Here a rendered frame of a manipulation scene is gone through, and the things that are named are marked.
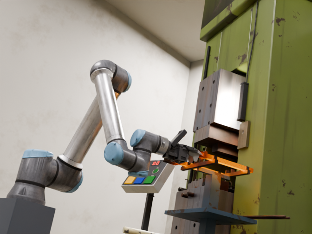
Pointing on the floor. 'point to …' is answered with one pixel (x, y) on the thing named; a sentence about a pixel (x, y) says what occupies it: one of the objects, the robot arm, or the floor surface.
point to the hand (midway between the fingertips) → (199, 153)
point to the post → (146, 212)
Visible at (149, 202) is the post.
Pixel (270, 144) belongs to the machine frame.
